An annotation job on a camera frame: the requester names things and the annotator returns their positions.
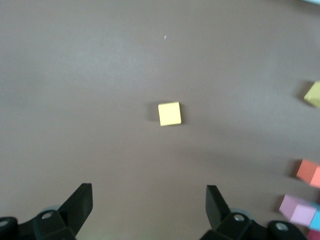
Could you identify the yellow foam block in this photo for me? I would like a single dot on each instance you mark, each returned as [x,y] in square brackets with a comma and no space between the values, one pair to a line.
[313,95]
[170,113]

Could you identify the orange foam block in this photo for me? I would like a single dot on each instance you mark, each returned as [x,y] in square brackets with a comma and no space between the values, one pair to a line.
[310,172]

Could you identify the red foam block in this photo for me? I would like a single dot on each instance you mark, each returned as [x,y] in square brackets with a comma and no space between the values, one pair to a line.
[314,235]

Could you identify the pink foam block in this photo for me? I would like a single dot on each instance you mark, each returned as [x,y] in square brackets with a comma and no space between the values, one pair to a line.
[297,210]

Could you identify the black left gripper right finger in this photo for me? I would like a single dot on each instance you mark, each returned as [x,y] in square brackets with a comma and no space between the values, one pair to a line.
[237,227]

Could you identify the blue foam block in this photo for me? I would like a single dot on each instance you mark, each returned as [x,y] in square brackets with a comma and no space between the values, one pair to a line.
[315,220]

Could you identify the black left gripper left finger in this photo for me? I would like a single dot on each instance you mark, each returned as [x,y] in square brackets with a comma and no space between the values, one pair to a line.
[50,225]

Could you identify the brown paper table cover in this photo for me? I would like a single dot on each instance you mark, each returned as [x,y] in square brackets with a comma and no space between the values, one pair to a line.
[100,75]

